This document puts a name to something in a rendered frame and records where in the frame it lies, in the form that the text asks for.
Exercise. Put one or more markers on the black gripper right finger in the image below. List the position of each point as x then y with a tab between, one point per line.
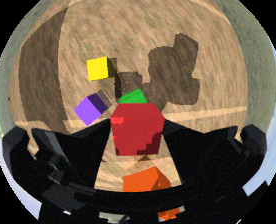
190	149

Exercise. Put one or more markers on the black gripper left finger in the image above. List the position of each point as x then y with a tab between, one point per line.
82	150

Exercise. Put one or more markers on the purple block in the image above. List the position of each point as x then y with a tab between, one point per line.
90	108

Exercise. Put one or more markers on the yellow block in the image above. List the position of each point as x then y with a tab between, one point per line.
99	69

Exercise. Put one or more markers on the green block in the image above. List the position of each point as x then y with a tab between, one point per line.
137	99
131	94

